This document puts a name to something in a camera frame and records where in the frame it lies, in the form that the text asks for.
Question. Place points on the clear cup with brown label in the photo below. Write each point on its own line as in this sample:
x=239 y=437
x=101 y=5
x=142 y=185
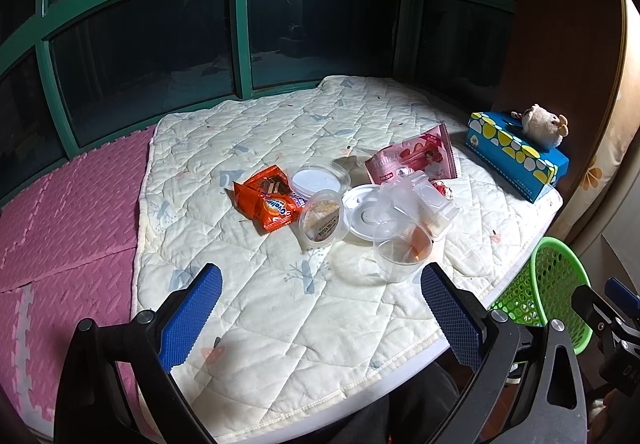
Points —
x=322 y=221

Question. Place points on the pink foam floor mat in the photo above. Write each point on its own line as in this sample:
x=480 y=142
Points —
x=67 y=252

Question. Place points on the pink snack bag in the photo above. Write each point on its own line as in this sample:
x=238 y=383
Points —
x=429 y=152

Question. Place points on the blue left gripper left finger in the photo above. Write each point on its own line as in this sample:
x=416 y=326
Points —
x=185 y=313

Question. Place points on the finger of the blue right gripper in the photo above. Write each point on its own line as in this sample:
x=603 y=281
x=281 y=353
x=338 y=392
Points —
x=623 y=297

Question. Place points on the green plastic mesh basket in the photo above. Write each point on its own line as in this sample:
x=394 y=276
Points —
x=542 y=291

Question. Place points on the green window frame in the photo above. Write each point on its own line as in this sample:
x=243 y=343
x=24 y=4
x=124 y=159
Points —
x=78 y=73

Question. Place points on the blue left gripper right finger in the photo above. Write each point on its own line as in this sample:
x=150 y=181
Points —
x=460 y=325

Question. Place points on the blue yellow tissue box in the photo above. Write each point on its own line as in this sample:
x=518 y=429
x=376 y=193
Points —
x=499 y=141

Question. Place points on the clear cup with orange residue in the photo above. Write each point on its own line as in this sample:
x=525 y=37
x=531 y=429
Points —
x=400 y=247

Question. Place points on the white round plastic lid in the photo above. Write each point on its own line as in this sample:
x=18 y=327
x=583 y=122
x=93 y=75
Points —
x=364 y=210

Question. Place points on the clear plastic clamshell box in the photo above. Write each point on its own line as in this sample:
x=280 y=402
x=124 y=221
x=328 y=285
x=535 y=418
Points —
x=416 y=197

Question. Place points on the orange Ovaltine snack wrapper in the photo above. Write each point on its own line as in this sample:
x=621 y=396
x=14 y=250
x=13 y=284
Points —
x=267 y=198

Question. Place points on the floral beige curtain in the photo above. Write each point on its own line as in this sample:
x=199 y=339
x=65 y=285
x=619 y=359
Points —
x=620 y=131

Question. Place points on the white quilted mattress pad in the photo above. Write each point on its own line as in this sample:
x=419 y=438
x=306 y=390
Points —
x=303 y=335

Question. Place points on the red white wrapper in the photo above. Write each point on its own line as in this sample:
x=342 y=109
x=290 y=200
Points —
x=442 y=188

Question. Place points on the clear round plastic lid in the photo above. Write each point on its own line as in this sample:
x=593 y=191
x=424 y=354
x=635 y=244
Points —
x=310 y=179

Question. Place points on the beige plush toy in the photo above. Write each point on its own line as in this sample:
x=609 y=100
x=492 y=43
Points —
x=542 y=127

